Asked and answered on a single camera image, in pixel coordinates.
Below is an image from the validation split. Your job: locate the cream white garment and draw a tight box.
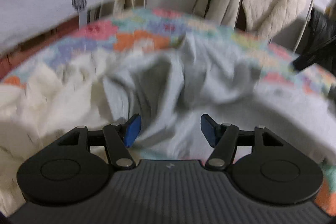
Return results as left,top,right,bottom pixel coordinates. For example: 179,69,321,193
1,50,127,216

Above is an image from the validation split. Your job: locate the grey patterned pillow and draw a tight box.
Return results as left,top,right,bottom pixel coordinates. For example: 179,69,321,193
1,0,114,55

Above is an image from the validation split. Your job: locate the light blue garment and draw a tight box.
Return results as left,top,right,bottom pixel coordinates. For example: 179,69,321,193
102,34,335,164

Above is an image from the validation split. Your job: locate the colourful floral bed sheet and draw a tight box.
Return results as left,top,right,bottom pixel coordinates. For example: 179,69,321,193
1,9,335,215

